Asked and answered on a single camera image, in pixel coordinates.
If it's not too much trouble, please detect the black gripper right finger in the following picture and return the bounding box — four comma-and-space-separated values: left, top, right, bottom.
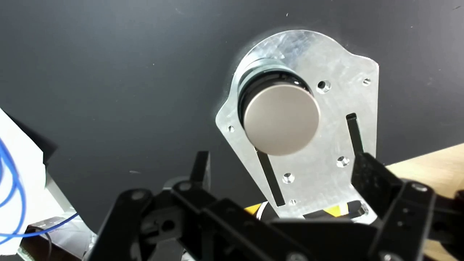
351, 152, 464, 261

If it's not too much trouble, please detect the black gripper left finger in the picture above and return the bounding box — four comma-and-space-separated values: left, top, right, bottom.
88, 150, 287, 261

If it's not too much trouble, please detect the green label vial black cap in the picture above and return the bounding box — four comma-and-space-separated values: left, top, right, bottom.
238, 71, 320, 155

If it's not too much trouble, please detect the white paper table cover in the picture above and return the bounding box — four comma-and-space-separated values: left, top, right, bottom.
0, 108, 96, 259

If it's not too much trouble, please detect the blue coiled cable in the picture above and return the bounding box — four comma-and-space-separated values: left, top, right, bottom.
0, 136, 81, 245

